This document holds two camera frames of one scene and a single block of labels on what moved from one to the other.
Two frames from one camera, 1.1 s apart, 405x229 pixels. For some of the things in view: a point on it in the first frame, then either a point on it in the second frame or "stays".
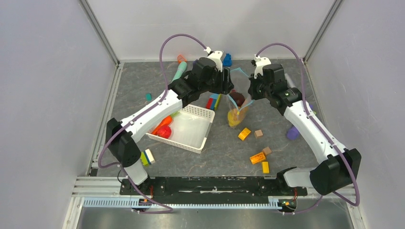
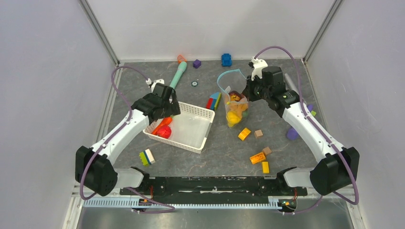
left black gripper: [224, 87] -> [173, 109]
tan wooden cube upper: [258, 133] stays
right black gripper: [254, 96] stays
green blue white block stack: [147, 157] stays
